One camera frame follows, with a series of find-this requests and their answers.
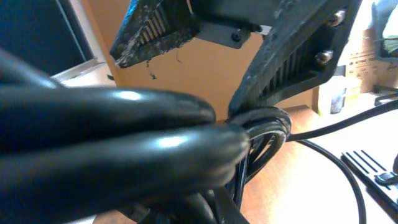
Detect black usb cables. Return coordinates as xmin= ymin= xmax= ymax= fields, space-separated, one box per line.
xmin=0 ymin=46 xmax=398 ymax=224

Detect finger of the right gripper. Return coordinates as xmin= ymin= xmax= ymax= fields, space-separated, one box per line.
xmin=228 ymin=0 xmax=362 ymax=117
xmin=110 ymin=0 xmax=198 ymax=68

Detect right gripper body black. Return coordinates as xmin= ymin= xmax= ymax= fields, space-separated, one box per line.
xmin=189 ymin=0 xmax=283 ymax=49

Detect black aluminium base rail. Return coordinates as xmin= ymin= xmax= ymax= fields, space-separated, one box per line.
xmin=341 ymin=150 xmax=397 ymax=223

